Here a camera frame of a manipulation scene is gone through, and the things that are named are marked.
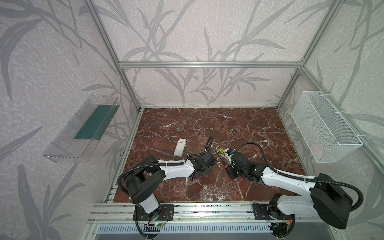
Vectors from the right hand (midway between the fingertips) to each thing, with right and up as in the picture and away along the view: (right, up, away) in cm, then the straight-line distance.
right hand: (227, 164), depth 87 cm
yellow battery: (-2, +6, +9) cm, 11 cm away
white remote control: (-29, +8, +10) cm, 32 cm away
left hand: (-12, -1, +3) cm, 13 cm away
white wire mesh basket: (+39, +19, -24) cm, 49 cm away
